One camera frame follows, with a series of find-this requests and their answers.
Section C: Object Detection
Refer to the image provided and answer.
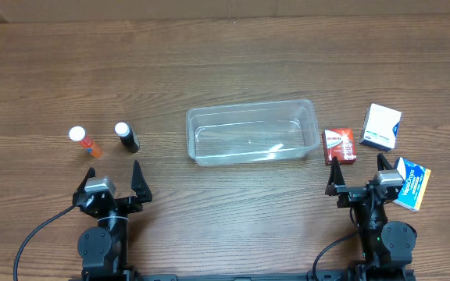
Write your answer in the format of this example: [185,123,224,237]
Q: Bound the red medicine box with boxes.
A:
[322,128,357,165]

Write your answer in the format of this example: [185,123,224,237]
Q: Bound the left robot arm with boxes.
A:
[73,162,152,280]

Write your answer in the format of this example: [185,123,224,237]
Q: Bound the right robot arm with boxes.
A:
[325,154,417,280]

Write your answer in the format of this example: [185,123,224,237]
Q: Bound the black bottle white cap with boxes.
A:
[115,122,140,153]

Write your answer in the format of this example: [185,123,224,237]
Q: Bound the orange bottle white cap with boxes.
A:
[69,126,103,158]

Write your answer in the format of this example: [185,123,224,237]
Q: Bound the white blue medicine box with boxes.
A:
[359,103,402,151]

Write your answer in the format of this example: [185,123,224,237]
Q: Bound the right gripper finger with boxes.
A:
[377,153,394,171]
[325,156,345,196]

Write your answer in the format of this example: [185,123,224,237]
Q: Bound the clear plastic container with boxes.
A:
[186,99,320,166]

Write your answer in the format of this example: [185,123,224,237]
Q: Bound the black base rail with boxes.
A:
[68,269,417,281]

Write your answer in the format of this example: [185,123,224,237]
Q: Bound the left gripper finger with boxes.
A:
[76,167,95,194]
[131,160,152,203]

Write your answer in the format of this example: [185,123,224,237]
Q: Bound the blue yellow VapoDrops box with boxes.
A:
[394,157,431,212]

